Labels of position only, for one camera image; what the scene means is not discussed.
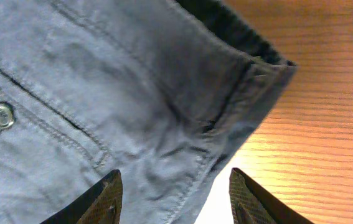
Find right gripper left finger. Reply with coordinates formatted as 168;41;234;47
41;169;123;224

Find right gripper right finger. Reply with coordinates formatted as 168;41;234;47
229;167;314;224

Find navy blue denim shorts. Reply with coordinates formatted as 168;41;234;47
0;0;296;223

